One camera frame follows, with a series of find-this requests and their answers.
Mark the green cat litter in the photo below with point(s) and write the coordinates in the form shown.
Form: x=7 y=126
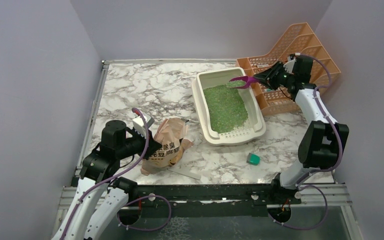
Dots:
x=227 y=111

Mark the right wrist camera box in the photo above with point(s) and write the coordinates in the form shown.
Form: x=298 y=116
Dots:
x=291 y=60

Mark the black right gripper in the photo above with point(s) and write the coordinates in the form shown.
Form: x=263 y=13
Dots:
x=269 y=77

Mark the orange cat litter bag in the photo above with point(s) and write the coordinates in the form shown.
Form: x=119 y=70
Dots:
x=172 y=134

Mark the black metal base rail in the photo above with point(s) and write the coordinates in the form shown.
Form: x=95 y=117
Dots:
x=207 y=200

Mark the orange mesh file organizer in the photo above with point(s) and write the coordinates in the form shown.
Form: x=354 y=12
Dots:
x=298 y=38

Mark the small green box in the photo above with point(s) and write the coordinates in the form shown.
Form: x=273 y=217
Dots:
x=253 y=159

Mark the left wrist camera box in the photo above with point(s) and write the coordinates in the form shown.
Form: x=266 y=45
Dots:
x=139 y=126

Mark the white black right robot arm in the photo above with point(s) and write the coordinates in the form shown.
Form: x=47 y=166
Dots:
x=323 y=143

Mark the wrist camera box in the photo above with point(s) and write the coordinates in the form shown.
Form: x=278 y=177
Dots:
x=291 y=60
x=139 y=126

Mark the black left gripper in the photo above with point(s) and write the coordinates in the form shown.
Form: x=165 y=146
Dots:
x=152 y=147

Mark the white plastic litter box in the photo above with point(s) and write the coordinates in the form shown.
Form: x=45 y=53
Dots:
x=253 y=128

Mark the magenta plastic litter scoop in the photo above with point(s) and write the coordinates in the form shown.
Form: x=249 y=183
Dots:
x=242 y=82

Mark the white marker pen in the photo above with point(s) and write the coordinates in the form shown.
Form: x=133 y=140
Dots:
x=262 y=65

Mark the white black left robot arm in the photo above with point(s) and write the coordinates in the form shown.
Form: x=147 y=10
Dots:
x=101 y=191

